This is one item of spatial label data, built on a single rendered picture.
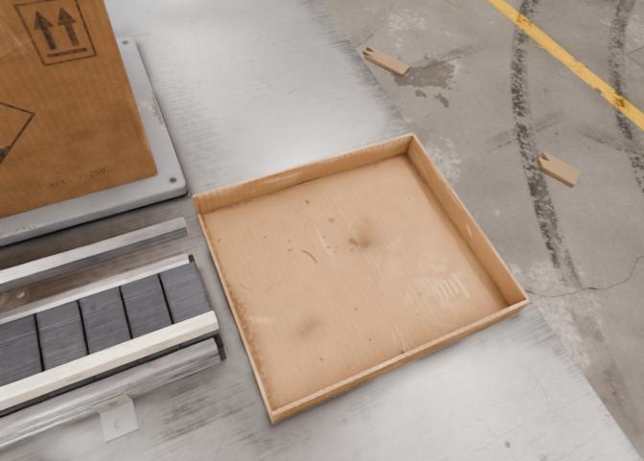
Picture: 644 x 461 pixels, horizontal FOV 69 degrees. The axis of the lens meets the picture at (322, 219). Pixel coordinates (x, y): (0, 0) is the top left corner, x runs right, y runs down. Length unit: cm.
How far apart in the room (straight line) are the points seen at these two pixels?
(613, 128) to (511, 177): 59
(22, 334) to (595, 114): 219
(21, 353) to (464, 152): 165
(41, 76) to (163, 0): 46
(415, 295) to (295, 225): 16
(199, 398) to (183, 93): 43
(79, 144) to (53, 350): 21
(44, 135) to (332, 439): 41
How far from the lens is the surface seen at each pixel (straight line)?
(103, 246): 44
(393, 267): 57
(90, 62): 49
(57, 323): 51
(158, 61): 79
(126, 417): 52
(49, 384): 46
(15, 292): 60
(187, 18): 87
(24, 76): 49
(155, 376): 48
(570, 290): 174
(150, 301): 50
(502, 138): 202
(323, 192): 61
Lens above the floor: 133
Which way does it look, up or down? 57 degrees down
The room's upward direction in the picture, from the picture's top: 10 degrees clockwise
